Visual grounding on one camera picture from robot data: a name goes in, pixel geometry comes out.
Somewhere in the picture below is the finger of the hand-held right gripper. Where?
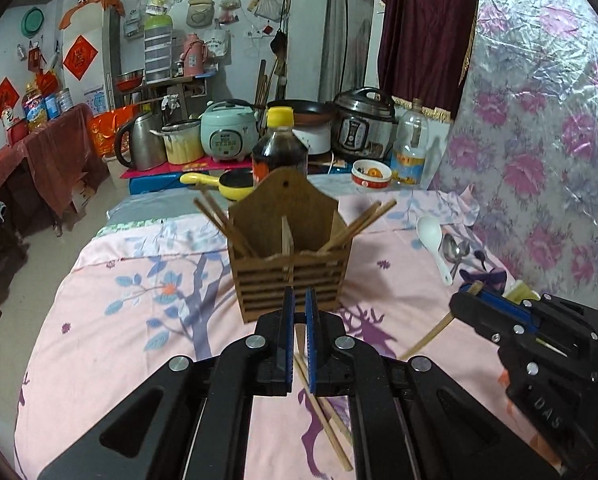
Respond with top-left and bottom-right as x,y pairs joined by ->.
450,293 -> 518,344
460,286 -> 536,334

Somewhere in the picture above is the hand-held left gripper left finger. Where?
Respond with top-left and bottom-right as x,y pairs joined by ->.
38,285 -> 296,480

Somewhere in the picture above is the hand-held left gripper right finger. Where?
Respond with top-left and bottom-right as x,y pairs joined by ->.
305,286 -> 561,480

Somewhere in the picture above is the wooden utensil holder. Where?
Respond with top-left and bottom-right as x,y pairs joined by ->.
227,167 -> 348,323

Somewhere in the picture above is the single wooden chopstick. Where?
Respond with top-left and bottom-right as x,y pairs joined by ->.
398,281 -> 486,362
295,324 -> 354,450
293,352 -> 355,472

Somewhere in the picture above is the bunch of wooden chopsticks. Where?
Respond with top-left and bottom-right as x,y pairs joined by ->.
193,187 -> 398,259

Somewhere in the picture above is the olive green cloth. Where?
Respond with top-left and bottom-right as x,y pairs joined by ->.
504,280 -> 541,306

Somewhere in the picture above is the metal spoon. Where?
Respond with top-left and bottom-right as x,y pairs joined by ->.
456,239 -> 473,273
439,234 -> 460,281

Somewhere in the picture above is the white ceramic spoon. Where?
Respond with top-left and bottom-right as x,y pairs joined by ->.
416,215 -> 455,286

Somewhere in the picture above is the small yellow pan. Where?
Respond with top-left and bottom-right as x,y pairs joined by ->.
180,169 -> 256,204

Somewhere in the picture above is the pink printed bedsheet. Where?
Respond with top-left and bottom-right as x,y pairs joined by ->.
14,190 -> 580,480

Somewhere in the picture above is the red and white bowl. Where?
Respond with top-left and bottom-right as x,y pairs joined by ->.
351,159 -> 392,193

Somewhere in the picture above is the dark soy sauce bottle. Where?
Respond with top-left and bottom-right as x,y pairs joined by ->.
251,106 -> 310,196

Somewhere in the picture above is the floral foil sheet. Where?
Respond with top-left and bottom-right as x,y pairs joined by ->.
429,0 -> 598,321

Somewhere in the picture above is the clear bottle yellow label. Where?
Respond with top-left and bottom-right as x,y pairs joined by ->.
390,99 -> 430,188

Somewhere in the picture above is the white electric cooker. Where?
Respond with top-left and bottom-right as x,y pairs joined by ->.
293,125 -> 333,157

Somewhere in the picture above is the pink mat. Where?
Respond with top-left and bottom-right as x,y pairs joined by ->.
120,155 -> 255,180

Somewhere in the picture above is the blue box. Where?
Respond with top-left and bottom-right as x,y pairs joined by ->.
129,171 -> 230,197

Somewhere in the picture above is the mint green rice cooker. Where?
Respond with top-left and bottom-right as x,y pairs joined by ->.
200,100 -> 258,163

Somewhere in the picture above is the silver pressure cooker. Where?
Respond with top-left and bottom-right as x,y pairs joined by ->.
330,87 -> 397,161

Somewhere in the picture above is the cream pot with lid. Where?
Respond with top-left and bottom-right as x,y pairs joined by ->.
151,120 -> 205,165

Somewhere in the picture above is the black wok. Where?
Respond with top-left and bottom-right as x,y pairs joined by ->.
251,99 -> 337,127

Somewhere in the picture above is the stainless steel kettle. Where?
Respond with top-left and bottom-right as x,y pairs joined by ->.
115,110 -> 169,172

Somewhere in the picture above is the cardboard box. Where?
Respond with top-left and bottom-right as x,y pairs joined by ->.
71,172 -> 103,217

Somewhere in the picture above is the orange bag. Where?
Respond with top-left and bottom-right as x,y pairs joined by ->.
89,107 -> 136,159

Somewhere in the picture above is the dark red curtain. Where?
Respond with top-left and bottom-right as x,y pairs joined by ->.
379,0 -> 480,113

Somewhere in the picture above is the pink thermos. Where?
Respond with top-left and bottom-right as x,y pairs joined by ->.
181,32 -> 208,77

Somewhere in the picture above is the white printed bag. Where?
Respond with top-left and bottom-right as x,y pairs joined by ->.
203,30 -> 231,59

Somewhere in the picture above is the red tablecloth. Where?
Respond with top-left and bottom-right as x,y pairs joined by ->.
0,102 -> 110,236

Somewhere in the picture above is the red basin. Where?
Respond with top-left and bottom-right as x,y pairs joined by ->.
115,69 -> 146,92

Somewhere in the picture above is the grey stacked steamer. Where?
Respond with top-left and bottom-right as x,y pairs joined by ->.
144,14 -> 175,85

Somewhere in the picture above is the beige hanging bag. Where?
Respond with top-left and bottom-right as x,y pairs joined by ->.
186,0 -> 217,28

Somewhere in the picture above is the clear hanging plastic bag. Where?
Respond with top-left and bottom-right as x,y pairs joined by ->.
219,0 -> 242,26

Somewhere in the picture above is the cooking oil bottle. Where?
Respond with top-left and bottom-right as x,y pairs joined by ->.
23,82 -> 50,133

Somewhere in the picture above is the white refrigerator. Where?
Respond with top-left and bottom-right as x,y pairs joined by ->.
61,2 -> 126,111

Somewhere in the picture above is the red diamond paper decoration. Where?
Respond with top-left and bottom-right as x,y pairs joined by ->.
63,35 -> 100,81

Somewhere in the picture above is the orange cloth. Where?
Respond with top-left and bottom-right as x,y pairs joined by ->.
59,0 -> 126,29

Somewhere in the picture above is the green round plate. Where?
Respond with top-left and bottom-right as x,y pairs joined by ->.
21,6 -> 46,38

